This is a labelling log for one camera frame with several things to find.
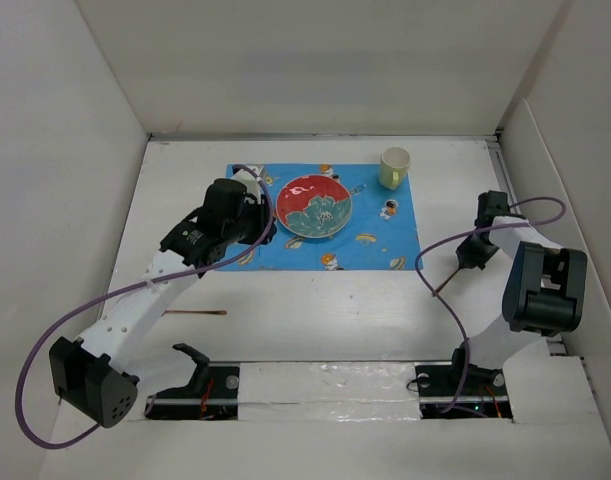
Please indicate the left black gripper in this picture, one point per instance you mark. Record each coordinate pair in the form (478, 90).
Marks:
(260, 211)

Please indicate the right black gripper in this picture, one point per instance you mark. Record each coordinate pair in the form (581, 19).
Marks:
(469, 259)

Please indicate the copper spoon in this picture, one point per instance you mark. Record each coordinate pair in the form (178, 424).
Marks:
(441, 286)

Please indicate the red and teal plate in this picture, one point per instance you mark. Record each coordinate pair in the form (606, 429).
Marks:
(314, 206)

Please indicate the blue space-print cloth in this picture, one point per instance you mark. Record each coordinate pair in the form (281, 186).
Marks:
(381, 233)

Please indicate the copper fork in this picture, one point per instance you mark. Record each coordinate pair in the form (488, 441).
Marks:
(195, 312)

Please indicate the pale yellow mug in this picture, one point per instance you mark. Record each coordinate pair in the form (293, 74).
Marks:
(393, 168)

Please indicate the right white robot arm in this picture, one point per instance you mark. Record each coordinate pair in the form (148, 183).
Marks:
(543, 296)

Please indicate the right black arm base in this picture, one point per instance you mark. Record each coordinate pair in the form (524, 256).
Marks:
(483, 395)

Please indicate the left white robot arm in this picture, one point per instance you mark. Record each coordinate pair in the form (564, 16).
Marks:
(93, 372)

